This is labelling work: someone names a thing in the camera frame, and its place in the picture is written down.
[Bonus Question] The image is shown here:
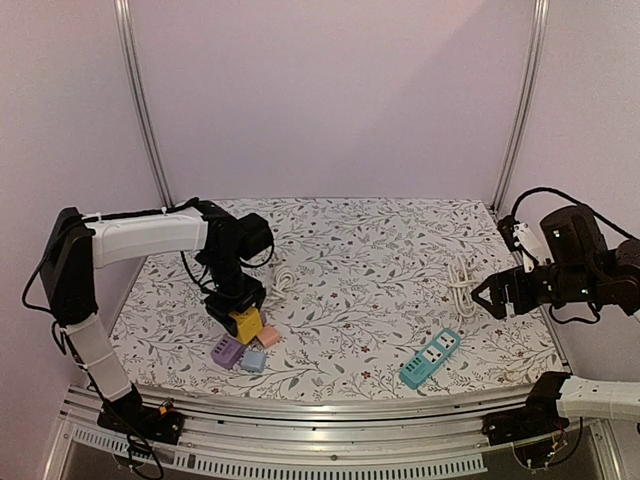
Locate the yellow cube plug adapter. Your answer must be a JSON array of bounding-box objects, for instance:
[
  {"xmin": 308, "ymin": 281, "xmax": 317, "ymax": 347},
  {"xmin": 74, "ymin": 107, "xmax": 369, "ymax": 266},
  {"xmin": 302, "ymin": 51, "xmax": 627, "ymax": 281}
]
[{"xmin": 228, "ymin": 306, "xmax": 263, "ymax": 345}]

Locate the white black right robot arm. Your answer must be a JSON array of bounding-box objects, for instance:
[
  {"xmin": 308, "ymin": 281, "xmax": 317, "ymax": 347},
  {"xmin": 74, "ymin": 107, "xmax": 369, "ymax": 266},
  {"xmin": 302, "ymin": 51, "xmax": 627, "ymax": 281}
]
[{"xmin": 471, "ymin": 187, "xmax": 639, "ymax": 436}]

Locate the aluminium front rail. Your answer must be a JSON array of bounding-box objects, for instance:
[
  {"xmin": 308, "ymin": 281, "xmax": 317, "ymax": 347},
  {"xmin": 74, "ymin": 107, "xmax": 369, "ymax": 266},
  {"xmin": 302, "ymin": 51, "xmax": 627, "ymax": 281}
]
[{"xmin": 42, "ymin": 384, "xmax": 614, "ymax": 480}]

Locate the purple power strip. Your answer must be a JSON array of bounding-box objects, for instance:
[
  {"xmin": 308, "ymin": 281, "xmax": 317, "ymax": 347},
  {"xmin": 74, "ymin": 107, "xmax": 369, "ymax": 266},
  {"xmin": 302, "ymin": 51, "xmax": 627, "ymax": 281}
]
[{"xmin": 211, "ymin": 335, "xmax": 247, "ymax": 370}]

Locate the teal power strip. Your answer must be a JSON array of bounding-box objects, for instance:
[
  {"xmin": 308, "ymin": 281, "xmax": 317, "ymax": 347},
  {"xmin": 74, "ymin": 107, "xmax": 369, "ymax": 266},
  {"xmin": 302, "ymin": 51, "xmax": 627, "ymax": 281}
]
[{"xmin": 399, "ymin": 328, "xmax": 461, "ymax": 390}]

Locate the white cable of teal strip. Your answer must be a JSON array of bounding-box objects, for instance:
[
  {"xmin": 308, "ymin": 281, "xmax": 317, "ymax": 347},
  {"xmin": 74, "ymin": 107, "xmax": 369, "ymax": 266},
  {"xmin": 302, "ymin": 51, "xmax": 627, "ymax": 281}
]
[{"xmin": 446, "ymin": 254, "xmax": 480, "ymax": 346}]

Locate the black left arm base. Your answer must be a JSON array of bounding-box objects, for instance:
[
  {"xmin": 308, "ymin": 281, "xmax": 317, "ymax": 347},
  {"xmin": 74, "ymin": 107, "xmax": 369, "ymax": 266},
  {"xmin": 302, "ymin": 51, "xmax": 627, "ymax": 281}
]
[{"xmin": 97, "ymin": 387, "xmax": 185, "ymax": 445}]

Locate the aluminium corner post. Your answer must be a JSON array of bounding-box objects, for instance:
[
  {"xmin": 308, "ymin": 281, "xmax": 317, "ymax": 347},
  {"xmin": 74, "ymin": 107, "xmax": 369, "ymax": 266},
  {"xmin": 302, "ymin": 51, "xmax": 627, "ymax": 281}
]
[
  {"xmin": 490, "ymin": 0, "xmax": 550, "ymax": 214},
  {"xmin": 114, "ymin": 0, "xmax": 174, "ymax": 207}
]

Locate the floral table mat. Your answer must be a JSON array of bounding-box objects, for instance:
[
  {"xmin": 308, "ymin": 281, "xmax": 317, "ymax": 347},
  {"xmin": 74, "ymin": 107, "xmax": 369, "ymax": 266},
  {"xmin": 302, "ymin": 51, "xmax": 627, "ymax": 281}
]
[{"xmin": 111, "ymin": 199, "xmax": 563, "ymax": 402}]

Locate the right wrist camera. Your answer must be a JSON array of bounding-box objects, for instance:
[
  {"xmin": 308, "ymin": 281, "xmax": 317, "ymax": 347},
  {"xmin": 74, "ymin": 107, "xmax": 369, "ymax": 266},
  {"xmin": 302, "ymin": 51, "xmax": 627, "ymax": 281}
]
[{"xmin": 497, "ymin": 215, "xmax": 551, "ymax": 273}]

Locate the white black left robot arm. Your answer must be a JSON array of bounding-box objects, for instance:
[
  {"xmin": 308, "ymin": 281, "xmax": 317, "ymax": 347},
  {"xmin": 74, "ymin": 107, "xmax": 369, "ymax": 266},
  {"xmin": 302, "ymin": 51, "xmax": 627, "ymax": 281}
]
[{"xmin": 36, "ymin": 198, "xmax": 274, "ymax": 434}]

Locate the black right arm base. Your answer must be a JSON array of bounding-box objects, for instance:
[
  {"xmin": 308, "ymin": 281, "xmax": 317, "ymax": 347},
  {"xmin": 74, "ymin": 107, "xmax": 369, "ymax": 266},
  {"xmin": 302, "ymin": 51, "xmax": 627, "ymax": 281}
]
[{"xmin": 481, "ymin": 372, "xmax": 570, "ymax": 470}]

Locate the pink cube adapter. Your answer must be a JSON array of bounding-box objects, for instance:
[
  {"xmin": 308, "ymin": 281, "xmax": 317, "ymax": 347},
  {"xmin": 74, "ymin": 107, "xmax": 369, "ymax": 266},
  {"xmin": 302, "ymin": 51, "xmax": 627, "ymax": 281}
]
[{"xmin": 256, "ymin": 325, "xmax": 281, "ymax": 348}]

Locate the left aluminium corner post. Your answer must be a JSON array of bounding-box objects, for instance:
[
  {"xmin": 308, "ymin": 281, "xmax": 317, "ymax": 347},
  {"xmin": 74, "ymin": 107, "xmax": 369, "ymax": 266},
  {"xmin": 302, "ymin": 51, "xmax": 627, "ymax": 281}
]
[{"xmin": 114, "ymin": 0, "xmax": 174, "ymax": 207}]

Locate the blue cube adapter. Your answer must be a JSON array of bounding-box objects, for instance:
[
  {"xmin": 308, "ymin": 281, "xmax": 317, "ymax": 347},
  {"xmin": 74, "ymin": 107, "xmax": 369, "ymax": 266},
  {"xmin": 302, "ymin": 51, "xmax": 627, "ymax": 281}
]
[{"xmin": 240, "ymin": 350, "xmax": 267, "ymax": 373}]

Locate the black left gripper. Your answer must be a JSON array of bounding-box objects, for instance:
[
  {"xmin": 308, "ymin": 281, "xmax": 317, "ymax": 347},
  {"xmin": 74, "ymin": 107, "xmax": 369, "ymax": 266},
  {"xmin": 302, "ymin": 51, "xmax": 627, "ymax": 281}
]
[{"xmin": 204, "ymin": 252, "xmax": 266, "ymax": 336}]

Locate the white cable of purple strip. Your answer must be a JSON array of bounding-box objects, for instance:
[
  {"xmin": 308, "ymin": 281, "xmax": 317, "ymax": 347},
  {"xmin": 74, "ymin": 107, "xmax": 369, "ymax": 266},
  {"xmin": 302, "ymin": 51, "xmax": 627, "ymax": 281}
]
[{"xmin": 262, "ymin": 267, "xmax": 299, "ymax": 314}]

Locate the right aluminium corner post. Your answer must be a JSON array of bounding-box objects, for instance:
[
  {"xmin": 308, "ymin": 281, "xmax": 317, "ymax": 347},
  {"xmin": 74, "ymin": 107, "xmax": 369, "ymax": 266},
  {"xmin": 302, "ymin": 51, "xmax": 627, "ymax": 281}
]
[{"xmin": 490, "ymin": 0, "xmax": 550, "ymax": 214}]

